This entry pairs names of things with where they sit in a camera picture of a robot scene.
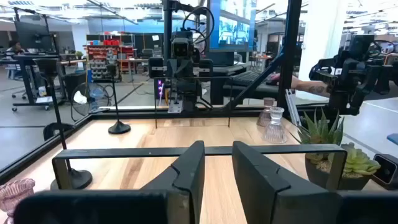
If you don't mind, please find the dark wine glass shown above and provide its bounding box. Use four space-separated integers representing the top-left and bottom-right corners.
105 63 132 135
32 58 93 190

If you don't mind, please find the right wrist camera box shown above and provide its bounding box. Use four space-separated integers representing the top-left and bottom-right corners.
170 37 195 60

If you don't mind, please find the black rolling desk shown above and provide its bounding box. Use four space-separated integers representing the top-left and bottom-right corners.
0 54 68 112

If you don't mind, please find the dark textured plant pot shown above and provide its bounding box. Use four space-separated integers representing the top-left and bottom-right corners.
52 76 348 191

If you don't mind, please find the red parts bin shelf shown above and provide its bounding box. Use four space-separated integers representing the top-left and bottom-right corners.
86 44 136 82

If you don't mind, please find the black floor fan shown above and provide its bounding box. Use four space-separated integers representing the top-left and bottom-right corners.
70 82 111 122

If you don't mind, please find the silver aluminium bar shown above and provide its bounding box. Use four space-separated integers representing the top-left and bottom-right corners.
284 88 302 127

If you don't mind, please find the large computer monitor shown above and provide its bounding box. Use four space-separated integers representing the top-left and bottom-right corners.
206 0 257 53

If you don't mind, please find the small black table camera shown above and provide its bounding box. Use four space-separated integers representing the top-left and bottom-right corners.
371 153 398 190

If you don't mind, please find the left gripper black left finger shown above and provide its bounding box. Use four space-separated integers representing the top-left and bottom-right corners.
14 140 206 224

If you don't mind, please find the person's hand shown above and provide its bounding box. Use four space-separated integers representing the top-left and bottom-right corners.
269 73 293 86

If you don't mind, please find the computer tower with purple lights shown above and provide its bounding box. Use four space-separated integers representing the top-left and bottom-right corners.
154 77 168 107

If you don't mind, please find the black stool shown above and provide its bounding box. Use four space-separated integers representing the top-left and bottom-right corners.
42 122 76 141

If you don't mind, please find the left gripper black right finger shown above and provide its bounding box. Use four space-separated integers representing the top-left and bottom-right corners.
232 141 398 224

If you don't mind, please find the black keyboard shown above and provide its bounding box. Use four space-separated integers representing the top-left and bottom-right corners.
231 70 272 87

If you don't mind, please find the dark monitor on stand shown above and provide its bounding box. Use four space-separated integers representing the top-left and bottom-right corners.
14 21 57 54

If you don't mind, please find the person's forearm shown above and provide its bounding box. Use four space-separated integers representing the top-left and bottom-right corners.
290 76 331 98

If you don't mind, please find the clear ribbed glass candle holder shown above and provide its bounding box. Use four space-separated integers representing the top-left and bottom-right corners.
263 106 287 144

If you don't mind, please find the person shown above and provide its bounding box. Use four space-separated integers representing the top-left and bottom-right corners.
5 39 26 56

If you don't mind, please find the dark right arm cable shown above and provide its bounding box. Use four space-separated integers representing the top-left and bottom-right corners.
182 6 215 46

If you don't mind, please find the pink ribbed glass candle holder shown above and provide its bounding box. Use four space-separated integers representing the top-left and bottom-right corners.
256 97 276 128
0 178 35 224

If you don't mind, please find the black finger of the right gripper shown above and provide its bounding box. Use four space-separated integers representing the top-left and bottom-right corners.
185 59 196 78
167 59 178 78

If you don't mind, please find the succulent plant in dark pot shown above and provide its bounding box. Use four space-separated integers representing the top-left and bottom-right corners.
292 108 382 191

